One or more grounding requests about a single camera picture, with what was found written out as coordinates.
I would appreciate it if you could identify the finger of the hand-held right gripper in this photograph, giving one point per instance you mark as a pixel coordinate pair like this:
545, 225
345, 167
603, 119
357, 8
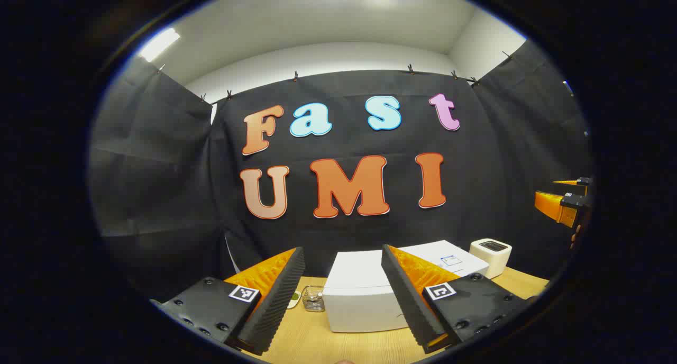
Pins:
579, 182
560, 208

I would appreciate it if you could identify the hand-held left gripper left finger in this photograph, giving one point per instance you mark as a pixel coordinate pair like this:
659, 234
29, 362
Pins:
275, 300

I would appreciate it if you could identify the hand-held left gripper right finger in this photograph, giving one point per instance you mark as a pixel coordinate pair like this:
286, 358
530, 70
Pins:
410, 300

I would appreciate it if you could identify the white microwave oven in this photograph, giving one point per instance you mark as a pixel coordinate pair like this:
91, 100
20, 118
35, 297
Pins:
359, 300

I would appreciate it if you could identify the white divided dish with grains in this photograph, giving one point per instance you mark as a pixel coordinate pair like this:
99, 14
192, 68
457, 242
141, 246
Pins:
294, 300

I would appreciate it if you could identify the clear glass holder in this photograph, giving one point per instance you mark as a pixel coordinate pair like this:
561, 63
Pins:
313, 299

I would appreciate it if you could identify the white toaster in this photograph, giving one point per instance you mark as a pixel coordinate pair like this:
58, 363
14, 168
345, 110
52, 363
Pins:
492, 258

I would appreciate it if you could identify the ceiling light panel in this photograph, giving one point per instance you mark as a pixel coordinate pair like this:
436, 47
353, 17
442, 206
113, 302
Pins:
158, 44

